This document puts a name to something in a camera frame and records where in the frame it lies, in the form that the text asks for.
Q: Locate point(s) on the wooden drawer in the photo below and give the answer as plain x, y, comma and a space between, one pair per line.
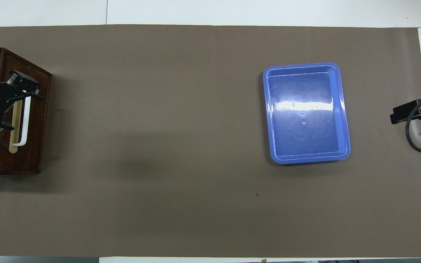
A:
35, 146

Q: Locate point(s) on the blue plastic tray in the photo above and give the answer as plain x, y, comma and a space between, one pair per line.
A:
305, 142

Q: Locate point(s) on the brown table mat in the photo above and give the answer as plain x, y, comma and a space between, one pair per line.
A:
159, 146

